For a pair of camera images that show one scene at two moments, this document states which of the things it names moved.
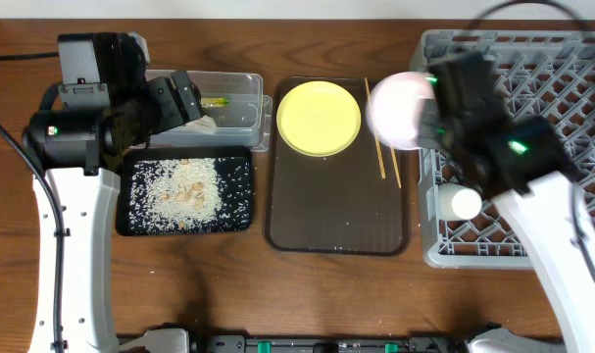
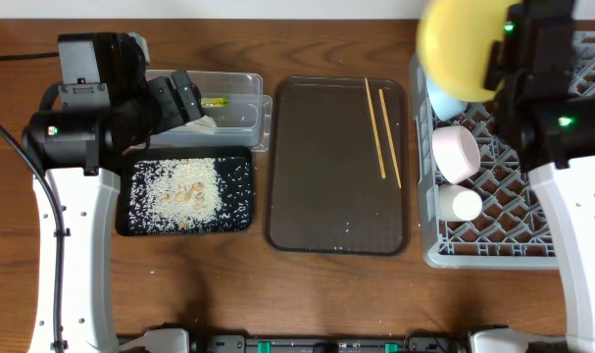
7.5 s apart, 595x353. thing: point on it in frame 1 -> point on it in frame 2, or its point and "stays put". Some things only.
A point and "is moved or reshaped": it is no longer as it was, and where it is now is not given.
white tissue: [204, 125] stays put
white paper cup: [458, 202] stays put
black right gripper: [450, 91] -> [496, 72]
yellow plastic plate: [318, 119] -> [454, 41]
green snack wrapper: [208, 102] stays put
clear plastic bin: [245, 122] stays put
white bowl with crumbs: [391, 108] is moved or reshaped
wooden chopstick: [377, 144] stays put
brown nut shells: [194, 192] stays put
